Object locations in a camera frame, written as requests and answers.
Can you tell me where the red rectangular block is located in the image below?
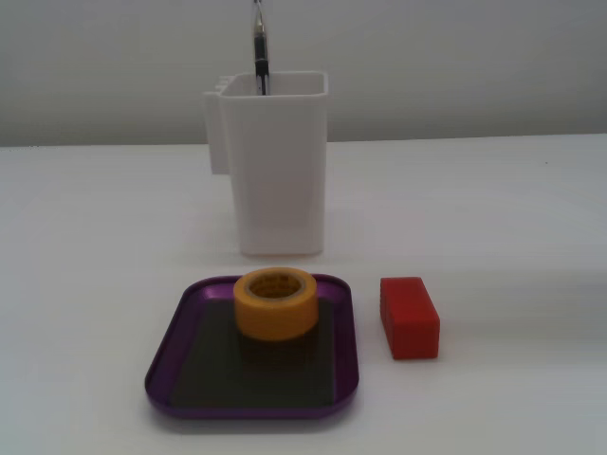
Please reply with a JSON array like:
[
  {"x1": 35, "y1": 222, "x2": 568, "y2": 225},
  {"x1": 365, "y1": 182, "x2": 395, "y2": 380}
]
[{"x1": 379, "y1": 276, "x2": 442, "y2": 361}]

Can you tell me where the white plastic pen holder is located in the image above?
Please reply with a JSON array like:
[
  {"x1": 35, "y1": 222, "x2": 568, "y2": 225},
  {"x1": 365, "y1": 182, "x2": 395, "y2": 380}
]
[{"x1": 202, "y1": 70, "x2": 330, "y2": 259}]

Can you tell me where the black and silver pen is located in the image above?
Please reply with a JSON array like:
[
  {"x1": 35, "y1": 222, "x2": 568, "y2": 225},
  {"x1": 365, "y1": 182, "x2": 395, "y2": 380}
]
[{"x1": 249, "y1": 0, "x2": 272, "y2": 97}]

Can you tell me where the yellow tape roll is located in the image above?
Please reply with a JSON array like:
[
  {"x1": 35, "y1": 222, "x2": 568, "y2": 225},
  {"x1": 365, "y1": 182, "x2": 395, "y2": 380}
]
[{"x1": 232, "y1": 266, "x2": 319, "y2": 342}]

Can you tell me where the purple metal tray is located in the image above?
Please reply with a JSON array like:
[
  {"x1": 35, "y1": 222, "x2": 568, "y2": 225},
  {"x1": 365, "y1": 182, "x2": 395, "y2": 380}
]
[{"x1": 144, "y1": 273, "x2": 360, "y2": 421}]

